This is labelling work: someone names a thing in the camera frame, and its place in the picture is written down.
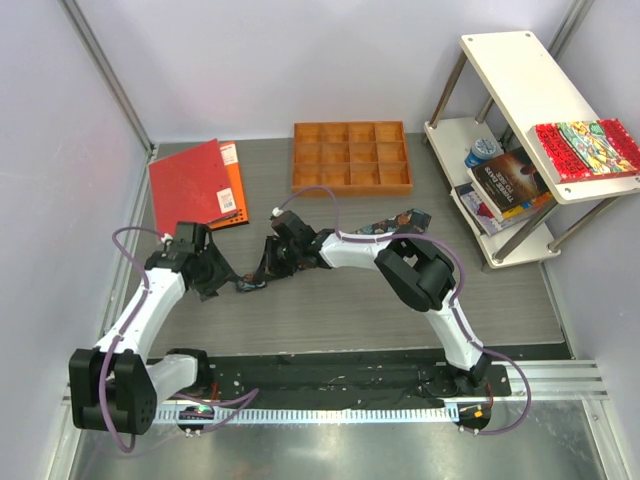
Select right aluminium frame post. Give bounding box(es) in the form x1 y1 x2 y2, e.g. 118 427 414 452
547 0 595 60

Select white two-tier shelf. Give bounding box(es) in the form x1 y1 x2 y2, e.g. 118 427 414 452
424 31 639 269

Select aluminium rail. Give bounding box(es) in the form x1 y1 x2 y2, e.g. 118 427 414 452
62 359 610 405

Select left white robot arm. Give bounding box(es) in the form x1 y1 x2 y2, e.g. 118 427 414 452
68 222 235 436

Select dark brown book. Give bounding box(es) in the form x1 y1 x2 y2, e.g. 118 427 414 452
467 147 552 220

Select bottom stacked books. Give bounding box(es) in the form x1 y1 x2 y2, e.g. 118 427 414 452
453 183 552 236

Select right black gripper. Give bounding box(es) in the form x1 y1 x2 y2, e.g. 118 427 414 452
255 236 301 283

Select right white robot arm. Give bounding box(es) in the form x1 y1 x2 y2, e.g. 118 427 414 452
266 209 491 395

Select orange notebook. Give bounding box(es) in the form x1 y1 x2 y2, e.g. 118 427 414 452
210 142 249 230

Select red colourful book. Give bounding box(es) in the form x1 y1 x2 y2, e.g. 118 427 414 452
534 119 639 183

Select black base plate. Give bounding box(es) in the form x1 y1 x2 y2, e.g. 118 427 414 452
184 349 512 410

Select aluminium frame post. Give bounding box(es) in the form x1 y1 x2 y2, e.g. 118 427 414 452
547 0 595 60
58 0 155 154

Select orange wooden compartment tray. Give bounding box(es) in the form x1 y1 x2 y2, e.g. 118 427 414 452
292 121 413 197

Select floral navy necktie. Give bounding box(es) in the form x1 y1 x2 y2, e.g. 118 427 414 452
235 208 432 293

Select left aluminium frame post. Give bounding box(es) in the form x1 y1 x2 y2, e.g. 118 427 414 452
58 0 155 154

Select red folder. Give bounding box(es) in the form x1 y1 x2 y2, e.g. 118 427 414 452
149 139 237 235

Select blue lidded jar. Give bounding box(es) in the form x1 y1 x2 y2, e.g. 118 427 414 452
464 138 503 168

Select slotted white cable duct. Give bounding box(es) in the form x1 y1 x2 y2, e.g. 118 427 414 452
153 404 459 425

